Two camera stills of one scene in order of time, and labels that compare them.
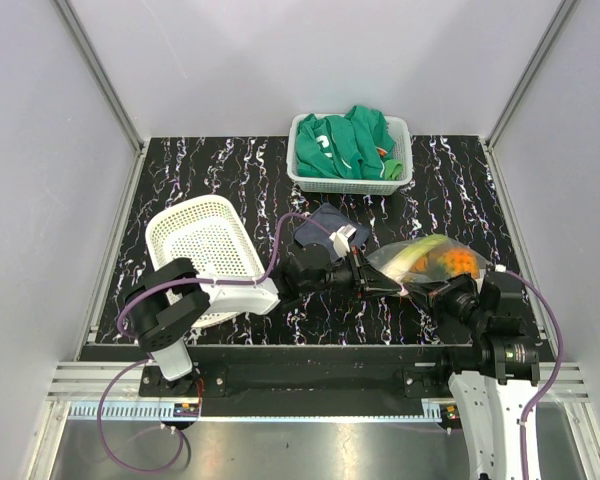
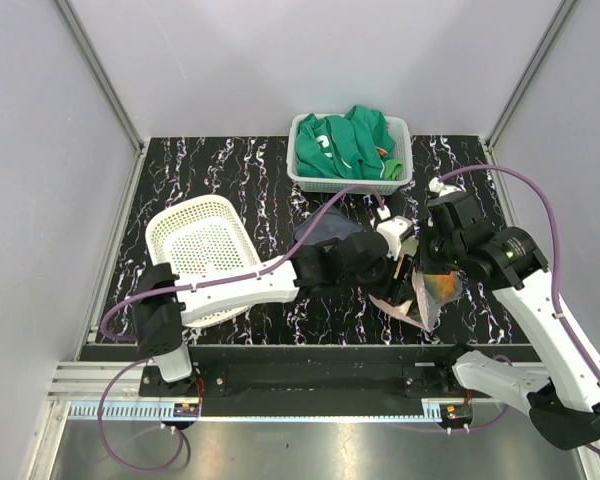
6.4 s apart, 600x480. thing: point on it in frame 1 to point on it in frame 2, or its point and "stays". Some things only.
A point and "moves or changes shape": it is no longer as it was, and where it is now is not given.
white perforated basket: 208,232 stays
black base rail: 301,373 stays
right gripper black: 438,292 to 427,265
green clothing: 358,145 stays
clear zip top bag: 429,260 moves or changes shape
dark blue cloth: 341,230 stays
